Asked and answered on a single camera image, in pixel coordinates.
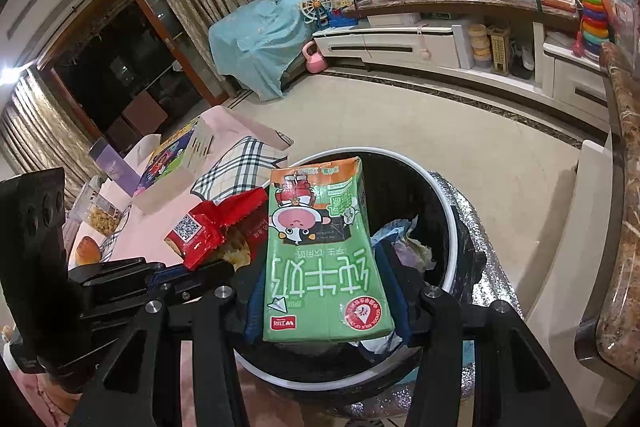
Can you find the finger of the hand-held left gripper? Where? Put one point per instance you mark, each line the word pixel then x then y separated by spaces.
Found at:
pixel 115 307
pixel 115 274

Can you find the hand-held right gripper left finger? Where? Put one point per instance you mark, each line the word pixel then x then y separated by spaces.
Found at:
pixel 255 317

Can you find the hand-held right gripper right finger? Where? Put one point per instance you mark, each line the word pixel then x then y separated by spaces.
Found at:
pixel 397 292

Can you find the pale plastic wrapper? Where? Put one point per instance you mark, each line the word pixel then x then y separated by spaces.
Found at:
pixel 407 247

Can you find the green milk carton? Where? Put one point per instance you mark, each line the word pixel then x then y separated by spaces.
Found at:
pixel 320 257

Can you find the black white-rimmed trash bin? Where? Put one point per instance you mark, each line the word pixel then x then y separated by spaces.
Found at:
pixel 430 197

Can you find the red snack wrapper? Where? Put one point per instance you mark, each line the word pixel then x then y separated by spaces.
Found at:
pixel 210 227

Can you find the clear plastic snack jar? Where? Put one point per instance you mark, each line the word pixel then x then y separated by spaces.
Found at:
pixel 102 214

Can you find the silver foil mat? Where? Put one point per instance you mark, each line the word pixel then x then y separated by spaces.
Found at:
pixel 500 297

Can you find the purple thermos bottle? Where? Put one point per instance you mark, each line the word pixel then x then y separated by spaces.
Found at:
pixel 116 167

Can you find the colourful puzzle box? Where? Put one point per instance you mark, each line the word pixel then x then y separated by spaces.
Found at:
pixel 165 167

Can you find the pink plaid-heart tablecloth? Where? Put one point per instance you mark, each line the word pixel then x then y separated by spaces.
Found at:
pixel 235 167

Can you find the glass sliding door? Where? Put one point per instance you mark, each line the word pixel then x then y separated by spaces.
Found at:
pixel 125 57

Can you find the pink kettlebell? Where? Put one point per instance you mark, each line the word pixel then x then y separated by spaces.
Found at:
pixel 315 59

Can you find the white TV stand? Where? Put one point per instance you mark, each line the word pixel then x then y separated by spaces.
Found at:
pixel 400 42

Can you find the stacked yellow containers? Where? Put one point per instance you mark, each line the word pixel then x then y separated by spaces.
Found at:
pixel 479 47

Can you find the teal covered armchair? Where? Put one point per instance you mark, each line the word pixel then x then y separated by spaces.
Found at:
pixel 255 42

